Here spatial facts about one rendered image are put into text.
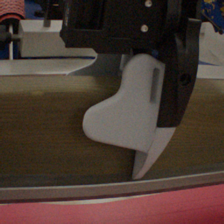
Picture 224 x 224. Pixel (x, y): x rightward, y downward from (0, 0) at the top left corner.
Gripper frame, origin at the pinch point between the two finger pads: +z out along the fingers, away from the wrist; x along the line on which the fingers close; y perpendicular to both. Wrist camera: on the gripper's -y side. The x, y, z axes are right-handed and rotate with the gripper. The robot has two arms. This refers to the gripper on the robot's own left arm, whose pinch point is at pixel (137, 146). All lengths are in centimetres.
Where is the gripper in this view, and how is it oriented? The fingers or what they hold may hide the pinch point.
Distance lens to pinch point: 31.2
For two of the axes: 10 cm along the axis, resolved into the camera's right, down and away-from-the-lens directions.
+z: -1.4, 8.9, 4.3
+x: 3.0, 4.5, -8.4
